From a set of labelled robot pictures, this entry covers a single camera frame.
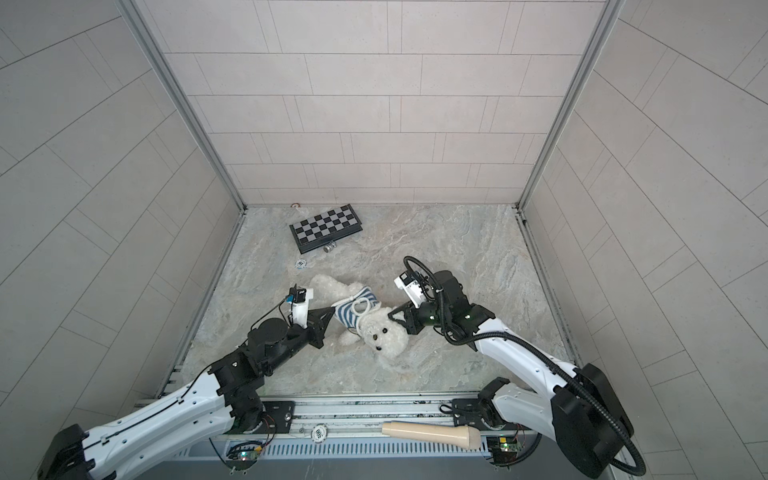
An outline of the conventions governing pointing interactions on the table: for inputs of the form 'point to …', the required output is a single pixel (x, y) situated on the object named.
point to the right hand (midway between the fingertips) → (391, 320)
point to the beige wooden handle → (464, 436)
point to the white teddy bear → (377, 330)
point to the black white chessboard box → (321, 230)
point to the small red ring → (295, 204)
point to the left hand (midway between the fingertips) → (341, 309)
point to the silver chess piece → (329, 247)
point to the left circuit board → (242, 456)
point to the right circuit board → (504, 448)
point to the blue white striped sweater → (350, 310)
